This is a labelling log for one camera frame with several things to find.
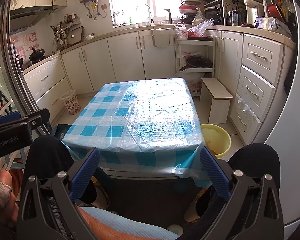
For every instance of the person's left hand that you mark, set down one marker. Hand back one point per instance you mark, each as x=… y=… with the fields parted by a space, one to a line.
x=10 y=212

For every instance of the black frying pan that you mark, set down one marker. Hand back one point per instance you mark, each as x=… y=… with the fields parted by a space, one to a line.
x=198 y=62

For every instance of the white three-drawer cabinet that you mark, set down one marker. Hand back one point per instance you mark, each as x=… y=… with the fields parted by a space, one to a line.
x=260 y=55

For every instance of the wall spice shelf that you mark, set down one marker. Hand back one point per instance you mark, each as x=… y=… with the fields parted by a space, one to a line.
x=70 y=22

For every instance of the light blue orange cloth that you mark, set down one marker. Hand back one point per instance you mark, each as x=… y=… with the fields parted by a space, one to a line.
x=120 y=225

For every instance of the white red plastic bag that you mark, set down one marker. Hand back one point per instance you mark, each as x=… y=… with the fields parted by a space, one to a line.
x=182 y=31

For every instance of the hanging clear food bag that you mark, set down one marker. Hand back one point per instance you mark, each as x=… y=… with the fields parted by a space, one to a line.
x=198 y=17

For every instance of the beige kitchen countertop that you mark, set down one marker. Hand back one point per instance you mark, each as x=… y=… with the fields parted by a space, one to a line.
x=265 y=31

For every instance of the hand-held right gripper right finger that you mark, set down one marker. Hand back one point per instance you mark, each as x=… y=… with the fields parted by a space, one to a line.
x=215 y=172

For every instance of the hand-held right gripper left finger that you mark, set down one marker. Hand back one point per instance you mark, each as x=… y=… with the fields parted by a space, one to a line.
x=86 y=171

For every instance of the white door cabinets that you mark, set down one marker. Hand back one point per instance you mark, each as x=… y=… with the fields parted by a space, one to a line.
x=125 y=55

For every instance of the white door cabinet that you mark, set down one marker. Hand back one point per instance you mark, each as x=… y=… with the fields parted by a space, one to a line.
x=230 y=52

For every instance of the red tray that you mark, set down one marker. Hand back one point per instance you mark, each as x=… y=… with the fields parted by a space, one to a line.
x=200 y=38

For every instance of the black tap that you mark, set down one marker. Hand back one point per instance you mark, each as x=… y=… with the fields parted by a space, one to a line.
x=168 y=16

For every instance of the grey sliding door frame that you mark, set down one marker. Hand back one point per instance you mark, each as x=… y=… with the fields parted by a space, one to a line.
x=15 y=62

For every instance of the white electric kettle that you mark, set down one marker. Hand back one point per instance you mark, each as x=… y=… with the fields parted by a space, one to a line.
x=252 y=12

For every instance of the clear bag with red contents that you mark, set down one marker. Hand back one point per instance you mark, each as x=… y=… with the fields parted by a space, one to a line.
x=201 y=28

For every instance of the dark framed tray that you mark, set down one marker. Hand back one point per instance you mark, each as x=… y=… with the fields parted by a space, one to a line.
x=76 y=35

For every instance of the clear plastic scrap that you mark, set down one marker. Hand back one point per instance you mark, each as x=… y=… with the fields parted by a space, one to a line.
x=245 y=106

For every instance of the white wooden stool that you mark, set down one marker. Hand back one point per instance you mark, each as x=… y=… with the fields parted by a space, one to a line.
x=216 y=90

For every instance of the pink wall stickers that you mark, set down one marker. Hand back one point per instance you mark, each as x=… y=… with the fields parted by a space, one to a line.
x=21 y=51

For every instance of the white refrigerator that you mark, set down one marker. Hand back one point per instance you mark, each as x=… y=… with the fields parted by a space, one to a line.
x=290 y=142

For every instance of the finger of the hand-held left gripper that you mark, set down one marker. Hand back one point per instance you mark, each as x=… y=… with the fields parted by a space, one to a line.
x=8 y=117

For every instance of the red pot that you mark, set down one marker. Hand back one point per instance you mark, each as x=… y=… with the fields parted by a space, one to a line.
x=275 y=10

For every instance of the stack of pots and bowls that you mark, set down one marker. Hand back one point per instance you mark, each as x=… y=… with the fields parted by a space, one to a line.
x=187 y=8

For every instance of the steel kettle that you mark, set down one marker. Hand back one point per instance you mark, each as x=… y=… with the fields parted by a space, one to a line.
x=230 y=17

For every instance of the white two-drawer cabinet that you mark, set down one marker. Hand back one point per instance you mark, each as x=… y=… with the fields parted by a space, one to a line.
x=45 y=77

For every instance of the utensil holder with utensils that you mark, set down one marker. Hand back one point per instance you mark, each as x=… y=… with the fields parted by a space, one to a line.
x=60 y=38

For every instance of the floral wastebasket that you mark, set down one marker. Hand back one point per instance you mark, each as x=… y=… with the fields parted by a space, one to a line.
x=71 y=103

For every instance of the black wok with lid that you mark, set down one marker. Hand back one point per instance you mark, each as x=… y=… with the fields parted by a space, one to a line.
x=37 y=53

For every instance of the white hanging door bin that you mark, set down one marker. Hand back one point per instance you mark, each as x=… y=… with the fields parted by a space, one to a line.
x=162 y=38

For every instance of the white shelf rack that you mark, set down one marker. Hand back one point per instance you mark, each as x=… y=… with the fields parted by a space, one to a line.
x=195 y=43

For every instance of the grey range hood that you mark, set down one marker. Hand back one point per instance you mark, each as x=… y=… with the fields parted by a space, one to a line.
x=27 y=15

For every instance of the steel kitchen faucet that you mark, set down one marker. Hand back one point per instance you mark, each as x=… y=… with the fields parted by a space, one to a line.
x=150 y=12

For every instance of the beige slipper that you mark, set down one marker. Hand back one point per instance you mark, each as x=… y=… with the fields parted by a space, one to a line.
x=193 y=210
x=102 y=196

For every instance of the white finger bandage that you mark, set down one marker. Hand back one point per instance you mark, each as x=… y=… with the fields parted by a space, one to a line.
x=2 y=192

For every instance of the silver yellow packet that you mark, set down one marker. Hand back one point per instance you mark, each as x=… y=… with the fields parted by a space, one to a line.
x=277 y=26

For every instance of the blue checked plastic tablecloth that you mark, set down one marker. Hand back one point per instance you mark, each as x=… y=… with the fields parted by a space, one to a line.
x=140 y=117

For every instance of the blue packet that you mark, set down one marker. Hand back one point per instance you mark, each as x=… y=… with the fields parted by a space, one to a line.
x=258 y=22

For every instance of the yellow plastic bucket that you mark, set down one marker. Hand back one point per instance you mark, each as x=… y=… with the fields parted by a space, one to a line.
x=226 y=142

